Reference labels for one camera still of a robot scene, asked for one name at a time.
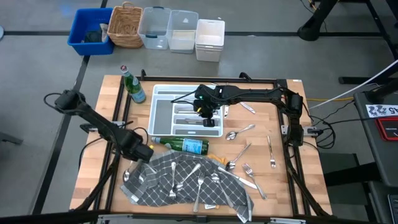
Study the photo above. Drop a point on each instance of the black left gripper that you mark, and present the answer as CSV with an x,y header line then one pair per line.
x,y
140,147

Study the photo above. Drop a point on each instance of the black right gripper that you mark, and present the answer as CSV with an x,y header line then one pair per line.
x,y
208,99

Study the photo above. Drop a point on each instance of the silver spoon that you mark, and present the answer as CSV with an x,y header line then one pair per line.
x,y
126,175
230,165
231,135
215,177
178,186

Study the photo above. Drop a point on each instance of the grey checked kitchen cloth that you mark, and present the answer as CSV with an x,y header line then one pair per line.
x,y
183,202

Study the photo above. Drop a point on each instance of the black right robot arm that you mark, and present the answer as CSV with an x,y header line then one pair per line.
x,y
255,92

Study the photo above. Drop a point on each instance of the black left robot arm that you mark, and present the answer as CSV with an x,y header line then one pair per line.
x,y
102,129

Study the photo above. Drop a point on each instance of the green glass water bottle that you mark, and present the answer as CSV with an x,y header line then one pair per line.
x,y
136,91
192,145

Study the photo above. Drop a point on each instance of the orange cloth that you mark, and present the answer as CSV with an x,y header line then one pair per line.
x,y
217,158

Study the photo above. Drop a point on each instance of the white plastic cutlery tray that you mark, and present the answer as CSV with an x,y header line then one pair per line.
x,y
163,115

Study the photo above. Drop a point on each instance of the silver aluminium bar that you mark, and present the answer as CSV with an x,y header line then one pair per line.
x,y
289,221
115,219

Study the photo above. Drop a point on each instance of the white handwritten paper label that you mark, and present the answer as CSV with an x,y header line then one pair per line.
x,y
210,206

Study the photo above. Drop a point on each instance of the white plastic bin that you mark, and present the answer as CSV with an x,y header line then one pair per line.
x,y
208,31

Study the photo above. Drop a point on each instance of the clear plastic bin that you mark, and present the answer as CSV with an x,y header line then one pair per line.
x,y
182,31

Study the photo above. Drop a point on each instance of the black cloth bundle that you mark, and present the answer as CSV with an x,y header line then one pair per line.
x,y
93,36

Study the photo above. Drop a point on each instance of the wicker basket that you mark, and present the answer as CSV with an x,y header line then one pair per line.
x,y
124,25

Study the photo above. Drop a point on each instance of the blue plastic bin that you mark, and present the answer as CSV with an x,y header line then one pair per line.
x,y
77,37

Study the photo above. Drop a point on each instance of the grey metal foot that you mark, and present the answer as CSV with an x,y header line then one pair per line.
x,y
11,138

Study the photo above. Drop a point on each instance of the black stand base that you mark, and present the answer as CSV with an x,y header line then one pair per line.
x,y
314,28

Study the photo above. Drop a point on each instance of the dark grey desk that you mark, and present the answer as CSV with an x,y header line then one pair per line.
x,y
367,149

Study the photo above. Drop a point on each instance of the white paper with digits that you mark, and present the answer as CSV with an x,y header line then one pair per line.
x,y
379,110

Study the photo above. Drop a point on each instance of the red device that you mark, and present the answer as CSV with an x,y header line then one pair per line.
x,y
387,129

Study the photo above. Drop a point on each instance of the black keyboard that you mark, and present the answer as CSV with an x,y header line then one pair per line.
x,y
393,208

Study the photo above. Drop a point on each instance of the silver mounting bracket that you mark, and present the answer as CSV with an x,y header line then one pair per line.
x,y
283,130

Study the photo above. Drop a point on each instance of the black floor rail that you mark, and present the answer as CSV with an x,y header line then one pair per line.
x,y
357,80

